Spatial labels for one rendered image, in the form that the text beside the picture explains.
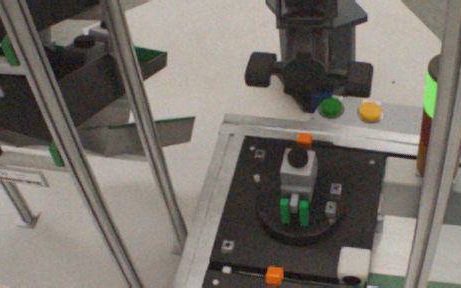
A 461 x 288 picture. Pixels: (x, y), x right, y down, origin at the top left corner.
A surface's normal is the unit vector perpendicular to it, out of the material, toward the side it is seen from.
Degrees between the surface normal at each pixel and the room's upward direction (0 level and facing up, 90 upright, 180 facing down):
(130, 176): 0
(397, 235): 0
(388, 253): 0
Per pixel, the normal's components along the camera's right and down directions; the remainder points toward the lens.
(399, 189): -0.20, 0.80
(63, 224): -0.07, -0.59
